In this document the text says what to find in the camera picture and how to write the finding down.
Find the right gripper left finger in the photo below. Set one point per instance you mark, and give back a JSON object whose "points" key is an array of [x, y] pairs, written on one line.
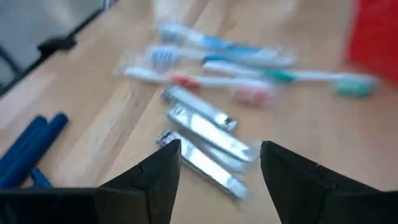
{"points": [[149, 193]]}

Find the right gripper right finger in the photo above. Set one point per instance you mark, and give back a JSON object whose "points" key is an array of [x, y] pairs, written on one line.
{"points": [[304, 193]]}

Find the silver nail clipper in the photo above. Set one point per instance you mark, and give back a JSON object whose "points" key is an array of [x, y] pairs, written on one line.
{"points": [[211, 133], [205, 165], [199, 107]]}

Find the red white toothbrush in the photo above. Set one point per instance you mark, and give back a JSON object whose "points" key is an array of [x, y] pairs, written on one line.
{"points": [[186, 81]]}

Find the green white toothbrush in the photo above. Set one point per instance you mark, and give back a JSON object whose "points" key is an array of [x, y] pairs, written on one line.
{"points": [[280, 76]]}

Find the blue white toothbrush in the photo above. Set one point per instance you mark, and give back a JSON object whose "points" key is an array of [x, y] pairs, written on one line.
{"points": [[217, 58], [217, 42]]}

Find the red plastic basket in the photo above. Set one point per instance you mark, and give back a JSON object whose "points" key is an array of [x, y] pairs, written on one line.
{"points": [[376, 37]]}

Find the black aluminium table frame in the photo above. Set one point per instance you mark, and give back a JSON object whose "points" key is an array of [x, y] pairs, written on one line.
{"points": [[56, 45]]}

